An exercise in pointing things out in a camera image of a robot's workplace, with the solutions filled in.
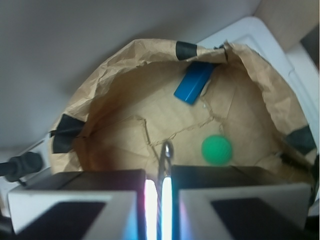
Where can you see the brown paper bag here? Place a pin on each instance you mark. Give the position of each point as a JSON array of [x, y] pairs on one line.
[[120, 116]]

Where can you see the blue rectangular block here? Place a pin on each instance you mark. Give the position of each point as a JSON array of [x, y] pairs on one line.
[[197, 75]]

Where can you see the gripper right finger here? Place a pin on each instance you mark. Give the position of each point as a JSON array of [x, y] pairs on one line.
[[237, 203]]

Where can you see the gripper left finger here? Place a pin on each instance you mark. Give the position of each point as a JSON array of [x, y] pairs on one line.
[[83, 205]]

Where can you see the silver key bunch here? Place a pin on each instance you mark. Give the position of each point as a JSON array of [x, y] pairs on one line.
[[164, 192]]

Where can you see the green dimpled ball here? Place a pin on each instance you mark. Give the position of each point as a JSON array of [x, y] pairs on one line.
[[216, 150]]

